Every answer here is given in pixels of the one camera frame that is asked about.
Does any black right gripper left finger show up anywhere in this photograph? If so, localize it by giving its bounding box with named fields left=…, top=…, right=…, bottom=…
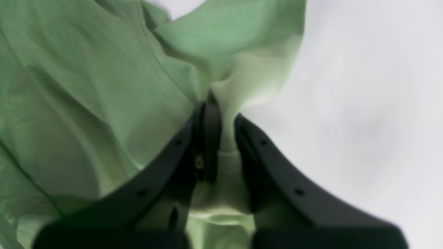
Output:
left=32, top=101, right=222, bottom=249

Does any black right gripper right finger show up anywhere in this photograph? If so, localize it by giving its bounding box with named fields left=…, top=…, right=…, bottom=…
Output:
left=235, top=115, right=409, bottom=249

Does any green T-shirt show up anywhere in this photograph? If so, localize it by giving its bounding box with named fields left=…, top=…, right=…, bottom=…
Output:
left=0, top=0, right=307, bottom=249

